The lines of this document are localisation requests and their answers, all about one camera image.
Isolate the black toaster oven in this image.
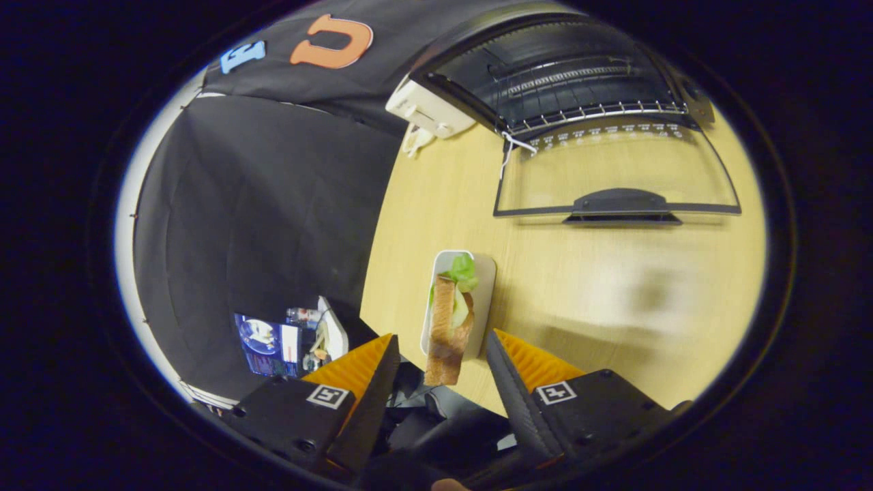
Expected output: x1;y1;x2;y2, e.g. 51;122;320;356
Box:
409;14;743;227

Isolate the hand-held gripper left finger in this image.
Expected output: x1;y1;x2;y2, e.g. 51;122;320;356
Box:
232;333;402;476

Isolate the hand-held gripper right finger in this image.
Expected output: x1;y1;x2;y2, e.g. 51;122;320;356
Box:
486;329;691;473

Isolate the white pop-up toaster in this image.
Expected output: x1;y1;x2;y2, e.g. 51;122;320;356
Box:
385;75;477;140

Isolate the white string tag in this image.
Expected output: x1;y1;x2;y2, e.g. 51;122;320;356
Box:
498;131;539;181

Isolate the toast sandwich with lettuce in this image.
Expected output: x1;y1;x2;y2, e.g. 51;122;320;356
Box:
424;254;479;387

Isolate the blue printed box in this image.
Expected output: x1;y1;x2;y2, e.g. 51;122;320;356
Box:
234;312;302;378

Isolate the white rectangular tray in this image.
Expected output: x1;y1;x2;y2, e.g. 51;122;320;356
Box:
420;250;497;361

